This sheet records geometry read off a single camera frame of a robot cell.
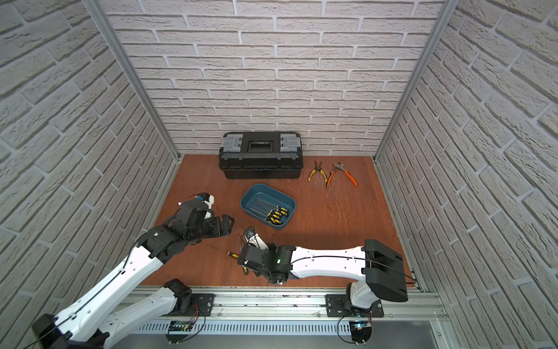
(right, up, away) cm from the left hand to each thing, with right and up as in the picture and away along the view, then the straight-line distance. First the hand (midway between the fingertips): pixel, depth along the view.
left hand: (227, 219), depth 75 cm
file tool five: (+14, -3, +18) cm, 23 cm away
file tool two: (+5, -21, +6) cm, 22 cm away
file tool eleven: (+19, -1, +21) cm, 29 cm away
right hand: (+11, -13, +2) cm, 17 cm away
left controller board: (-16, -37, -4) cm, 40 cm away
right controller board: (+46, -37, -5) cm, 59 cm away
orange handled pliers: (+51, +21, +39) cm, 67 cm away
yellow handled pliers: (+37, +19, +38) cm, 57 cm away
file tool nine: (+18, -4, +19) cm, 27 cm away
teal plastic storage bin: (+13, +6, +25) cm, 29 cm away
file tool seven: (+18, -5, +17) cm, 25 cm away
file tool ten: (+18, -2, +19) cm, 26 cm away
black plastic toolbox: (+9, +25, +22) cm, 35 cm away
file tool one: (-2, -16, +10) cm, 19 cm away
